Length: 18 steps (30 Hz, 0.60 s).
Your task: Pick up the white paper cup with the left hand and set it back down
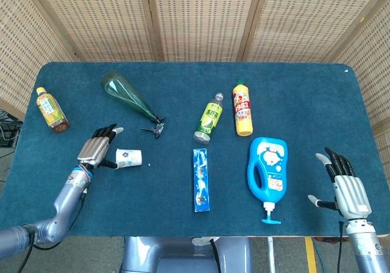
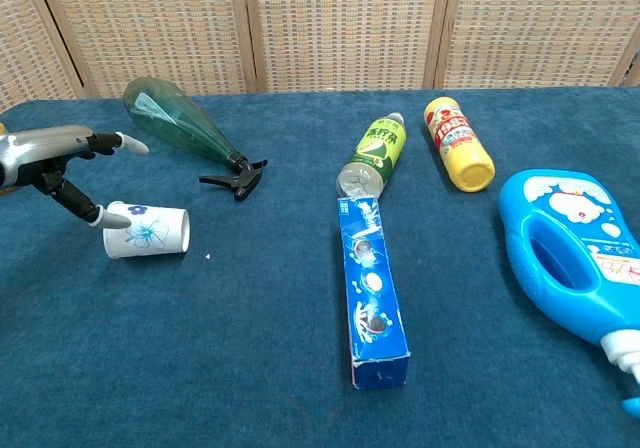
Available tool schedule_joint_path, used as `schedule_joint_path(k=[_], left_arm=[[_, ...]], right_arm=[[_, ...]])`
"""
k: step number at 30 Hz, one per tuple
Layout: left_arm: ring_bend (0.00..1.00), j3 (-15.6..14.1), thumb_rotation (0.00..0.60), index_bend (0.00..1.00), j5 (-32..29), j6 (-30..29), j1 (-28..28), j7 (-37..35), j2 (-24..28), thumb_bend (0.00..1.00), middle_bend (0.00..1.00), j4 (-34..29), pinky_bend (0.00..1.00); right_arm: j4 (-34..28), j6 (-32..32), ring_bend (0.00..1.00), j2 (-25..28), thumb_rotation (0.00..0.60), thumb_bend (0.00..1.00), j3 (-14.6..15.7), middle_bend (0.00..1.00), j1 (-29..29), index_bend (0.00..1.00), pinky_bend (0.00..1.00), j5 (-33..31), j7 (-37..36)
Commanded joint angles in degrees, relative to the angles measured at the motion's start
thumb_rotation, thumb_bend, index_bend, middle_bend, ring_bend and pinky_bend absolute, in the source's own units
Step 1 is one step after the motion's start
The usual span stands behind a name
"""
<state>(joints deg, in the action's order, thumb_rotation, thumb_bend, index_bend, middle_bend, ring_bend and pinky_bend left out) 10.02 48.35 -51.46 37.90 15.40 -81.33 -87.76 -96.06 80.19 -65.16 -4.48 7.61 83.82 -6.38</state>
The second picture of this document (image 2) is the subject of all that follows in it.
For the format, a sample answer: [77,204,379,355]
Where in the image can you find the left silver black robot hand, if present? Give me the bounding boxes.
[0,124,151,230]

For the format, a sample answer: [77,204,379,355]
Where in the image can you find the white paper cup blue flowers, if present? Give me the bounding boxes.
[102,200,191,260]

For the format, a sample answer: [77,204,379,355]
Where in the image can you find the woven folding screen panel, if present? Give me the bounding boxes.
[610,47,640,88]
[432,0,640,90]
[29,0,269,100]
[242,0,454,94]
[0,0,86,114]

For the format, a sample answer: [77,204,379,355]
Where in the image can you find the green spray bottle black trigger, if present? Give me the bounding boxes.
[123,76,269,203]

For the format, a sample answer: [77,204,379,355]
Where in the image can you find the blue carpet table cover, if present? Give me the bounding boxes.
[0,86,640,448]

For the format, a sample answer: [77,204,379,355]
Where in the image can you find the green label clear bottle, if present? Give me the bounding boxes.
[335,111,408,201]

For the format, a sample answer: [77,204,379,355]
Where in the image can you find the blue toothpaste box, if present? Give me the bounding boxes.
[337,195,412,391]

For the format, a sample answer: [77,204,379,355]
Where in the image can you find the yellow bottle red label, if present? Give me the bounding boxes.
[423,96,497,195]

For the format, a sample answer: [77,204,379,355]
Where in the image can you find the blue detergent jug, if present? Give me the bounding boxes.
[497,168,640,420]

